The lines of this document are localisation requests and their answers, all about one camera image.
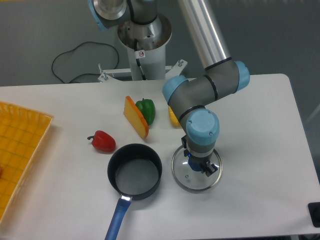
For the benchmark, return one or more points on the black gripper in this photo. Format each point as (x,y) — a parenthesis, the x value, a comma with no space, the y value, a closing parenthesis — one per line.
(199,154)

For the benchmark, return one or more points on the glass lid blue knob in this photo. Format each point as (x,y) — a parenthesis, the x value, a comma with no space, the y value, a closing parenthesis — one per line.
(195,181)

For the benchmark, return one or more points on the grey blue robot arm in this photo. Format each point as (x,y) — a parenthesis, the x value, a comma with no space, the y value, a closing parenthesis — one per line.
(188,98)

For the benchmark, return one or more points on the green toy bell pepper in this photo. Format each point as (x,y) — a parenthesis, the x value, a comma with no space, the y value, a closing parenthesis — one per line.
(148,110)

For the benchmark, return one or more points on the orange toy bread slice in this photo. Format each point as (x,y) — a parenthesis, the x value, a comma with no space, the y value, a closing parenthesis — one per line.
(135,117)

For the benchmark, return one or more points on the red toy bell pepper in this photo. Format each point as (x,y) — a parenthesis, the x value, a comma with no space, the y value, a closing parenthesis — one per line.
(102,141)

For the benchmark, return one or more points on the black device at table edge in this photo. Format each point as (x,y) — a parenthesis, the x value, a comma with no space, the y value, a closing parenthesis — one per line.
(314,211)

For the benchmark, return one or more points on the yellow plastic basket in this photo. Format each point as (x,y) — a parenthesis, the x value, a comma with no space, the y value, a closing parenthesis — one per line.
(22,131)

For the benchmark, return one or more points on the black saucepan blue handle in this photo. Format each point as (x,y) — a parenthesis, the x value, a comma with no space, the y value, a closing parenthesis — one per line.
(135,172)

